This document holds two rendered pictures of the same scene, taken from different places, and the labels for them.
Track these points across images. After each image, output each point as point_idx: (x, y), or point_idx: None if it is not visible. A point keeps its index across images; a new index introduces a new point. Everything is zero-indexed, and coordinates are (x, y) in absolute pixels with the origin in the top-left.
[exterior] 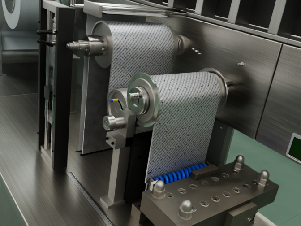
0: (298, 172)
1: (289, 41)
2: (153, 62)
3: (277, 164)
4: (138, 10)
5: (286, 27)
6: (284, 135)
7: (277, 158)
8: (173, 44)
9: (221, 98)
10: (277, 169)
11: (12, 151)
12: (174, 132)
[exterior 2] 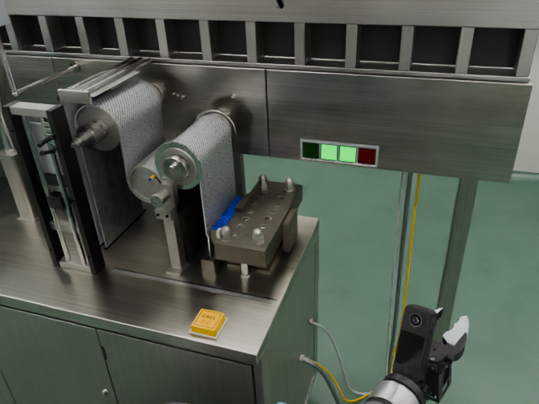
0: (274, 163)
1: (270, 66)
2: (149, 123)
3: (251, 164)
4: (115, 78)
5: (261, 52)
6: (293, 143)
7: (247, 157)
8: (158, 98)
9: (232, 134)
10: (253, 170)
11: (33, 283)
12: (212, 181)
